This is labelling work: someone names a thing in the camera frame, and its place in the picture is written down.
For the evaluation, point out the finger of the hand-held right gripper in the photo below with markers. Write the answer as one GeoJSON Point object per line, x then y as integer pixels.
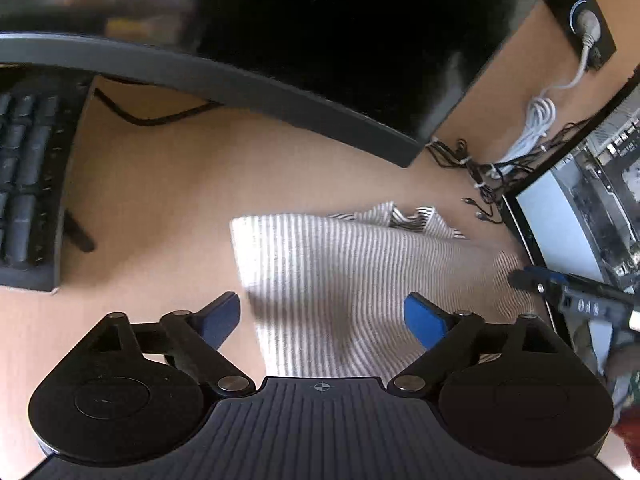
{"type": "Point", "coordinates": [550, 275]}
{"type": "Point", "coordinates": [527, 282]}

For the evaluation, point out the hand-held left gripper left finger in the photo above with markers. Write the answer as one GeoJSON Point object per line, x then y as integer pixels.
{"type": "Point", "coordinates": [220, 317]}

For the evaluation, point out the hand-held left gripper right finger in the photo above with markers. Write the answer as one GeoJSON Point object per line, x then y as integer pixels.
{"type": "Point", "coordinates": [425, 320]}

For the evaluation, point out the striped beige garment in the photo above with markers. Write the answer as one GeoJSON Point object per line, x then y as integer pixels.
{"type": "Point", "coordinates": [340, 280]}

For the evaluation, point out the white glass-panel computer case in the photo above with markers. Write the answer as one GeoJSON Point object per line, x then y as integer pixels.
{"type": "Point", "coordinates": [565, 220]}

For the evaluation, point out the dark red clothing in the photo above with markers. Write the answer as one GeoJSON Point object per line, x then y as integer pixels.
{"type": "Point", "coordinates": [629, 435]}

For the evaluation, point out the black keyboard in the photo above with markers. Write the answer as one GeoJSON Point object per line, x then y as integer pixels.
{"type": "Point", "coordinates": [25, 185]}

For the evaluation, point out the black socket panel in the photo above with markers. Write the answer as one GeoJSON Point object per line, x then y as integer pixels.
{"type": "Point", "coordinates": [602, 15]}

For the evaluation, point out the curved dark monitor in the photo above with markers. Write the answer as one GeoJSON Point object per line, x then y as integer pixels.
{"type": "Point", "coordinates": [325, 35]}

